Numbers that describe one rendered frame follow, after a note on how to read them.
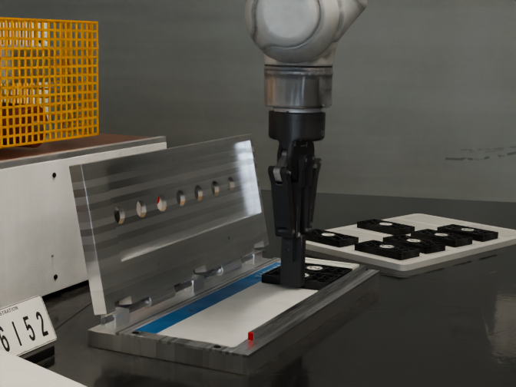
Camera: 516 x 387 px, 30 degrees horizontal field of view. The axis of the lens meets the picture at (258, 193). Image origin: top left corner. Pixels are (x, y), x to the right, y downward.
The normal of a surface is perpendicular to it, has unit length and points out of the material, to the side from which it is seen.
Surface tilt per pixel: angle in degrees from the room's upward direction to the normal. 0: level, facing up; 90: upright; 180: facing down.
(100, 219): 79
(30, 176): 90
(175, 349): 90
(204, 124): 90
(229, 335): 0
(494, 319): 0
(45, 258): 90
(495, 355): 0
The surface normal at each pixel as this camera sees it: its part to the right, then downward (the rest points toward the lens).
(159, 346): -0.43, 0.14
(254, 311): 0.02, -0.99
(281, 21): -0.20, 0.25
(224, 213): 0.89, -0.11
